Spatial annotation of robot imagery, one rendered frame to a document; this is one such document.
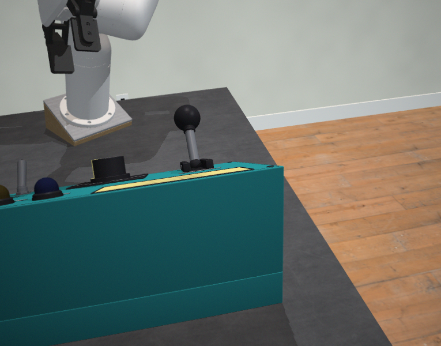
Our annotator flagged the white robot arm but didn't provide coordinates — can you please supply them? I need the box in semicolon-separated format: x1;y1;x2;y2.
60;0;159;127

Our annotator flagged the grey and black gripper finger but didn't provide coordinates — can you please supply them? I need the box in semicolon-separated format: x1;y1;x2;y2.
66;0;101;52
42;19;74;74

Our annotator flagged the teal control console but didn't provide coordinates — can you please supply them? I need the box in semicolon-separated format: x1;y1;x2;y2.
0;105;284;346

